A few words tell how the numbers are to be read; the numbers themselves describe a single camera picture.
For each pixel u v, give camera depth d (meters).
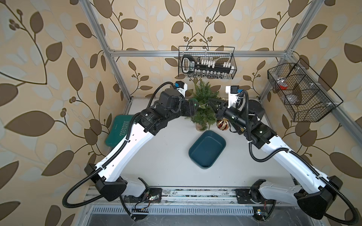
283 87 0.82
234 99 0.55
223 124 0.76
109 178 0.38
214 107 0.62
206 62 0.83
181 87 0.55
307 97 0.73
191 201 0.74
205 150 0.91
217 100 0.60
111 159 0.39
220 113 0.55
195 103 0.63
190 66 0.85
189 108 0.55
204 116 0.77
